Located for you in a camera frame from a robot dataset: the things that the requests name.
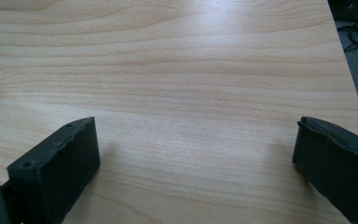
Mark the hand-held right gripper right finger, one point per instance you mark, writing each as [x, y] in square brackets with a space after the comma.
[338, 168]

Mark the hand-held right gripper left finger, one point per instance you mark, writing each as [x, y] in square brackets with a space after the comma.
[59, 168]

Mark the black stand base plate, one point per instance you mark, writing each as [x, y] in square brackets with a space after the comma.
[348, 9]

